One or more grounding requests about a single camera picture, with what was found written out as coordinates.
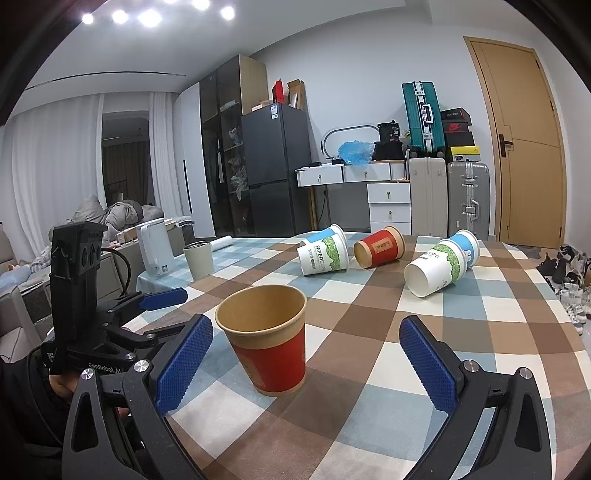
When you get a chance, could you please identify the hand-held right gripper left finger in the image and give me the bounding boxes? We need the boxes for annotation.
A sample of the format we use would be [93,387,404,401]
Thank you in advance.
[62,314,214,480]

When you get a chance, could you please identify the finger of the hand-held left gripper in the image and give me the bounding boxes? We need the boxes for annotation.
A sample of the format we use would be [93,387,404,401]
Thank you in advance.
[104,320,192,365]
[97,287,188,330]

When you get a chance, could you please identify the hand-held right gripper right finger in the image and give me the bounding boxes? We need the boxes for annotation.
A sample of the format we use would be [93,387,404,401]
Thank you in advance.
[399,315,552,480]

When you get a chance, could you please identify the red paper cup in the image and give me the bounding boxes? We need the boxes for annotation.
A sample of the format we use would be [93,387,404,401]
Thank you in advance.
[215,285,308,398]
[353,226,406,269]

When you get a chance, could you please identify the person's left forearm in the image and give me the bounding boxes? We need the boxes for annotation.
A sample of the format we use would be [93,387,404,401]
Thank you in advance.
[0,357,70,480]

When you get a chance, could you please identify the white green paper cup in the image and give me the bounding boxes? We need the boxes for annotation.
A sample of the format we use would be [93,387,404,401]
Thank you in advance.
[404,240,463,299]
[297,235,350,277]

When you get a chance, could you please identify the blue white paper cup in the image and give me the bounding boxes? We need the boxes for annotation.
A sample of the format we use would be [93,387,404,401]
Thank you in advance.
[302,224,347,250]
[448,229,480,268]

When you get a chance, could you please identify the person's left hand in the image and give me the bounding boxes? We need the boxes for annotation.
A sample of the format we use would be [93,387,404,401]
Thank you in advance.
[48,373,86,398]

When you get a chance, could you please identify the white electric kettle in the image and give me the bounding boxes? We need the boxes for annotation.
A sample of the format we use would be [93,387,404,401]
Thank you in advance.
[139,220,177,277]

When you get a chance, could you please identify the grey green tumbler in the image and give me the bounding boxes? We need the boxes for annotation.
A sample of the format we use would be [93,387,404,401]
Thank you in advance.
[183,240,214,280]

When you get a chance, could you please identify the grey sofa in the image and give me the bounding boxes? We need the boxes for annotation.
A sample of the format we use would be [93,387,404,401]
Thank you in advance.
[0,224,54,344]

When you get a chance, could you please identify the checked tablecloth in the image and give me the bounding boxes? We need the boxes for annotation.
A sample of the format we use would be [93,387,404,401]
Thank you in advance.
[136,233,585,480]

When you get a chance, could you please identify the pile of grey clothes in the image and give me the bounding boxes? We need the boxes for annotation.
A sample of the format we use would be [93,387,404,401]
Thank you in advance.
[69,194,165,232]

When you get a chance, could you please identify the white curtain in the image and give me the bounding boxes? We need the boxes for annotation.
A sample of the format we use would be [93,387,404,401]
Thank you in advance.
[0,92,108,266]
[148,91,186,220]

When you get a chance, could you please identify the white wardrobe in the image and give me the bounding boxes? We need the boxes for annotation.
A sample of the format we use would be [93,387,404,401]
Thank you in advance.
[174,83,216,236]

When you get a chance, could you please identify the pile of shoes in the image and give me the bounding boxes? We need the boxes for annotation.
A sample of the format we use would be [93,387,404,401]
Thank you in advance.
[534,244,591,337]

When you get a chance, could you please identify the white suitcase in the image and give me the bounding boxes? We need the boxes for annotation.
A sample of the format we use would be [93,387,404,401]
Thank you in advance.
[408,157,449,239]

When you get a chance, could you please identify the dark grey fridge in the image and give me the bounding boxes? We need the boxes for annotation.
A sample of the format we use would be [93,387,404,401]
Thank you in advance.
[240,102,313,237]

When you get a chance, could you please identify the silver suitcase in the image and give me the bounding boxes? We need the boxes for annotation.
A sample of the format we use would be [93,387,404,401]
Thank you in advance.
[446,161,491,241]

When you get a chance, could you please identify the dark glass cabinet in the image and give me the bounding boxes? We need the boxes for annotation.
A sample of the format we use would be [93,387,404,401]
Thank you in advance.
[199,54,269,237]

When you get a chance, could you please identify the white drawer dresser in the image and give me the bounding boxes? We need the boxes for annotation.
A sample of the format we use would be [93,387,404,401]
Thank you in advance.
[295,160,412,234]

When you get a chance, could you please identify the blue plastic bag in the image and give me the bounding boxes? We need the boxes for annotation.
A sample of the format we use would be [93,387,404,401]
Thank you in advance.
[338,139,376,166]

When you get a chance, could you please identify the black bag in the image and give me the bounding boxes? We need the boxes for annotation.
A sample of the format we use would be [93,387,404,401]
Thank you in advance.
[372,120,406,162]

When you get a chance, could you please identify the stack of shoe boxes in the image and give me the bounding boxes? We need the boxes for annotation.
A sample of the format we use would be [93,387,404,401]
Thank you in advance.
[440,108,482,164]

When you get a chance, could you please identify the cardboard box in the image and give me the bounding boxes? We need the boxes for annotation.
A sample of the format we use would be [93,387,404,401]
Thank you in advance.
[287,79,307,111]

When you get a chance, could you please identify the teal suitcase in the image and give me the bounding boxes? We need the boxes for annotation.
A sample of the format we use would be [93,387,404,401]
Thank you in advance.
[401,81,447,156]

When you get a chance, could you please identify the wooden door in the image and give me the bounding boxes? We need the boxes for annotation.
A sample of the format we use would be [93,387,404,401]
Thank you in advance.
[464,36,570,250]

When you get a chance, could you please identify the ceiling spot lights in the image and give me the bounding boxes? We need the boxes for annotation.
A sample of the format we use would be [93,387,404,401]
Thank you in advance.
[81,0,237,28]

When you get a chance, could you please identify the black cable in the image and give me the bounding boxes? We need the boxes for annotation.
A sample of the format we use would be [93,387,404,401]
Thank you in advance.
[104,248,133,298]

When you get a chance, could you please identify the oval ring mirror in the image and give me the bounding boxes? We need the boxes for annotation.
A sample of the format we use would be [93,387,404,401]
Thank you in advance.
[321,123,380,161]

